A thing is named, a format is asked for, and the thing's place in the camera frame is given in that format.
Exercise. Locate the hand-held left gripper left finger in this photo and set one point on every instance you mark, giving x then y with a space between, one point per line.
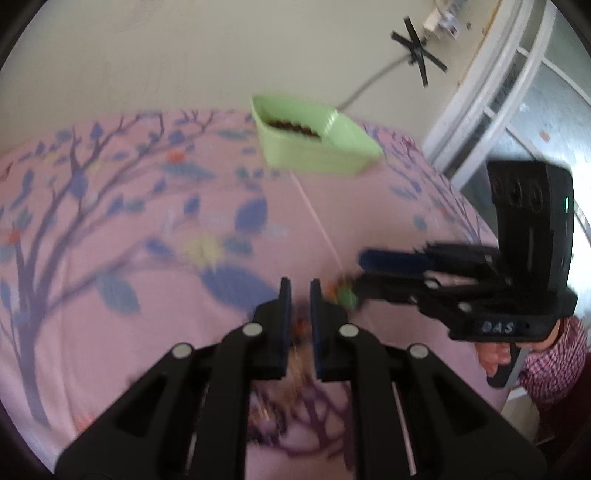
287 301

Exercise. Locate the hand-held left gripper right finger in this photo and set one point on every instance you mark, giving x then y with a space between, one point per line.
315 301

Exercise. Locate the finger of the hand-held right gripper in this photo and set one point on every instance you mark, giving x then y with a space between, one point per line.
392 286
392 260

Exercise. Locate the green and orange beaded jewelry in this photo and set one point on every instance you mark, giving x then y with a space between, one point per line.
347 295

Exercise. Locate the pile of brown beaded jewelry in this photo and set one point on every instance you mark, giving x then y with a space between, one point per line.
299 367

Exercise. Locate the light green plastic basket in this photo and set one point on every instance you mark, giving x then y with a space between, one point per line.
304 152

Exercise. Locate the dark brown beaded jewelry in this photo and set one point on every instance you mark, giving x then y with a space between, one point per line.
291 125

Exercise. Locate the person's right hand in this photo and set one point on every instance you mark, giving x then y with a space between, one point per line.
496 359

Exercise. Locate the pink floral printed bedsheet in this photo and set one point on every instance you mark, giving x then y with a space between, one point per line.
138 323

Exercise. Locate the white door frame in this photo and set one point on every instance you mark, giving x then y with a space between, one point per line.
489 83

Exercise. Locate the white wall plug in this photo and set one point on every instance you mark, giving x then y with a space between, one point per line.
436 21

